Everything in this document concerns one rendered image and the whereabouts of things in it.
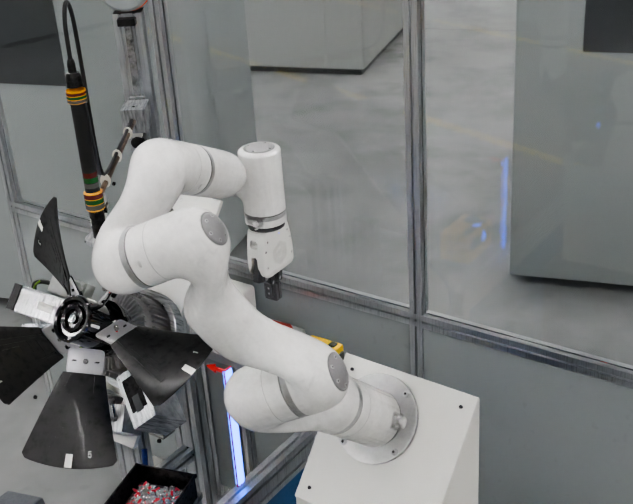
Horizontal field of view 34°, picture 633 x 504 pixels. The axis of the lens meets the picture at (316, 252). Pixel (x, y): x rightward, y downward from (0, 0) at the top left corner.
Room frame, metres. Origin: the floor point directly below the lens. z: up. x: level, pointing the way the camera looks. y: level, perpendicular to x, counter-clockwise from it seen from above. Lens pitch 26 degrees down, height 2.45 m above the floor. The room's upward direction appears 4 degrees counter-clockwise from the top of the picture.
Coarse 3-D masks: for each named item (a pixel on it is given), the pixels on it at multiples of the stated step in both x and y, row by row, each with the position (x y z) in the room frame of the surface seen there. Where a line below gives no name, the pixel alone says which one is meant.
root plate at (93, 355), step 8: (72, 352) 2.17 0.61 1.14; (80, 352) 2.17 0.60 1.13; (88, 352) 2.18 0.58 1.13; (96, 352) 2.18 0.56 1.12; (80, 360) 2.16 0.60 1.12; (88, 360) 2.16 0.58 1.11; (96, 360) 2.17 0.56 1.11; (72, 368) 2.14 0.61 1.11; (80, 368) 2.15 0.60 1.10; (88, 368) 2.15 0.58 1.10; (96, 368) 2.16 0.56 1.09
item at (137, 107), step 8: (136, 96) 2.84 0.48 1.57; (144, 96) 2.84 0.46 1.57; (128, 104) 2.79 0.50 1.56; (136, 104) 2.79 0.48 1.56; (144, 104) 2.78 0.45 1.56; (120, 112) 2.75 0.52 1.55; (128, 112) 2.74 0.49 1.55; (136, 112) 2.74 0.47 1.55; (144, 112) 2.74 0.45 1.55; (128, 120) 2.74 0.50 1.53; (136, 120) 2.74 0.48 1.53; (144, 120) 2.74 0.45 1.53; (136, 128) 2.74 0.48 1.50; (144, 128) 2.74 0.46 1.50
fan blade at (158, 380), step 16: (128, 336) 2.14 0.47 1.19; (144, 336) 2.14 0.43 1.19; (160, 336) 2.14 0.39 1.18; (176, 336) 2.13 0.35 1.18; (192, 336) 2.12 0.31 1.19; (128, 352) 2.08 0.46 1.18; (144, 352) 2.08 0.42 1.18; (160, 352) 2.07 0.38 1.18; (176, 352) 2.07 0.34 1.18; (208, 352) 2.06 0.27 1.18; (128, 368) 2.04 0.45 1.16; (144, 368) 2.03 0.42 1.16; (160, 368) 2.02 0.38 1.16; (176, 368) 2.02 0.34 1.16; (144, 384) 1.99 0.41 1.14; (160, 384) 1.99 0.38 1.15; (176, 384) 1.98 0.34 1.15; (160, 400) 1.95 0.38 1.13
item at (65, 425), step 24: (72, 384) 2.11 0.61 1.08; (96, 384) 2.12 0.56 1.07; (48, 408) 2.07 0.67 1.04; (72, 408) 2.07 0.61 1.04; (96, 408) 2.08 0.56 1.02; (48, 432) 2.03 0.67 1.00; (72, 432) 2.03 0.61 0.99; (96, 432) 2.04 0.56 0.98; (24, 456) 2.00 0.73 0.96; (48, 456) 2.00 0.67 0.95; (96, 456) 2.00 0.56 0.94
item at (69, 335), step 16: (64, 304) 2.22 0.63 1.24; (80, 304) 2.21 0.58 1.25; (96, 304) 2.21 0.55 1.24; (112, 304) 2.28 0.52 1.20; (64, 320) 2.19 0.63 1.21; (80, 320) 2.17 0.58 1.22; (96, 320) 2.17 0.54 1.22; (112, 320) 2.24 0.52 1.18; (64, 336) 2.16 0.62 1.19; (80, 336) 2.14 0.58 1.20; (112, 352) 2.20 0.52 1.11
